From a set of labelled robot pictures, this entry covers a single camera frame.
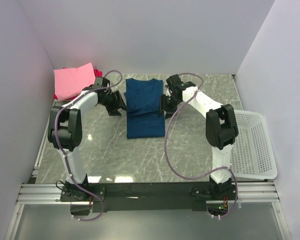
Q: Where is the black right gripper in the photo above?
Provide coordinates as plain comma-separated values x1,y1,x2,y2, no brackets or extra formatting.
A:
157,94,181,121

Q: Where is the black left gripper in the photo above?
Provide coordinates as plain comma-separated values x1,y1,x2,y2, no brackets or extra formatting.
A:
100,90,129,117

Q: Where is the blue Mickey t-shirt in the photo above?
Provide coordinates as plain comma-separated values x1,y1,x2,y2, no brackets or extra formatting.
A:
124,78,165,139

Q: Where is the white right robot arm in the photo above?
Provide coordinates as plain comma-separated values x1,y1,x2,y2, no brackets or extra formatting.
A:
160,74,239,200

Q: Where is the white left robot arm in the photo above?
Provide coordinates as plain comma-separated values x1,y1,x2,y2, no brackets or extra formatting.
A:
47,76,127,201

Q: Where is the folded light pink t-shirt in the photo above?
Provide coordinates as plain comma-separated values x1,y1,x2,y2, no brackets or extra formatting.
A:
53,62,96,101

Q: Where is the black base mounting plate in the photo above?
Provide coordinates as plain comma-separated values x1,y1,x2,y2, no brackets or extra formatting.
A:
60,181,236,213

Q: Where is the white plastic laundry basket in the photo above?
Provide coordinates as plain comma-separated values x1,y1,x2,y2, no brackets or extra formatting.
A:
231,110,278,181

